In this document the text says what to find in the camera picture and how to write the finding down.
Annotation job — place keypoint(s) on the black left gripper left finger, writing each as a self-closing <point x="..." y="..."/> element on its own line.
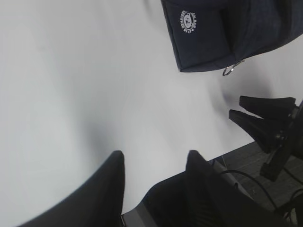
<point x="97" y="203"/>

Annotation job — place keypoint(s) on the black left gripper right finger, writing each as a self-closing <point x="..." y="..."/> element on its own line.
<point x="213" y="202"/>

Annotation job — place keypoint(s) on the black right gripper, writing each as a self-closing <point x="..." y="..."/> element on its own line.
<point x="270" y="134"/>

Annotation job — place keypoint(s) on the navy blue lunch bag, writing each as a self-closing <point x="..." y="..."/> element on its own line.
<point x="208" y="35"/>

